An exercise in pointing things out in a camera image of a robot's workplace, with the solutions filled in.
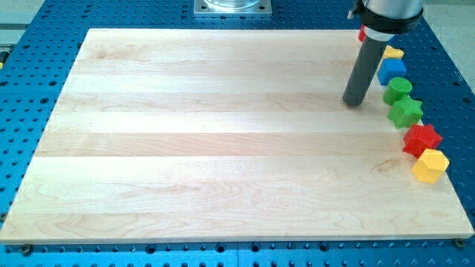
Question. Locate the red block behind arm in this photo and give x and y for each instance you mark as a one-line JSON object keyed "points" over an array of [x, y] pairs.
{"points": [[361, 34]]}

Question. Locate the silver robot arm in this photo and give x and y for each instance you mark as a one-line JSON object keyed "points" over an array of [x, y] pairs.
{"points": [[383, 19]]}

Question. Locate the light wooden board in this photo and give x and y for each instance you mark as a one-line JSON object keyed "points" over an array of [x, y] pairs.
{"points": [[173, 136]]}

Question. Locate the left board clamp bolt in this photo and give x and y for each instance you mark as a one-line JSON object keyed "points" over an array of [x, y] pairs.
{"points": [[25, 249]]}

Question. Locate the board clamp bolt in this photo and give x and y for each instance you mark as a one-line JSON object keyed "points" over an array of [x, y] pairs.
{"points": [[25, 249], [459, 243]]}

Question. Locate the right board clamp bolt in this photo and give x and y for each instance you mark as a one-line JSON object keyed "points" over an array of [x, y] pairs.
{"points": [[459, 243]]}

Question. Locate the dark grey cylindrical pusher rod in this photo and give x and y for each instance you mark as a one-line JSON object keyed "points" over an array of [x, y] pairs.
{"points": [[369, 56]]}

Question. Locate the green cylinder block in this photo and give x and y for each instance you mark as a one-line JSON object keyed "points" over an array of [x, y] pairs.
{"points": [[396, 89]]}

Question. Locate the blue cube block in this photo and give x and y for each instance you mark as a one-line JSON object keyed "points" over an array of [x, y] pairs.
{"points": [[391, 68]]}

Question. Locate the green star block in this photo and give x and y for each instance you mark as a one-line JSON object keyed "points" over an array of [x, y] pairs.
{"points": [[405, 112]]}

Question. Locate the yellow heart block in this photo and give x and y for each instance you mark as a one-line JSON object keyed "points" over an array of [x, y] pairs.
{"points": [[393, 53]]}

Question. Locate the red star block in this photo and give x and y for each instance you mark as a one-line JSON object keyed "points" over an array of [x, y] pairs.
{"points": [[419, 138]]}

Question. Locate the yellow hexagon block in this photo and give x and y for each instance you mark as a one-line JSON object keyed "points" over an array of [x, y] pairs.
{"points": [[430, 166]]}

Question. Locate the blue perforated mounting plate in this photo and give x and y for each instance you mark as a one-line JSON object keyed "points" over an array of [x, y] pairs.
{"points": [[39, 64]]}

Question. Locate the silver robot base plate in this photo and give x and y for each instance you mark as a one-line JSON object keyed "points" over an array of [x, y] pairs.
{"points": [[232, 7]]}

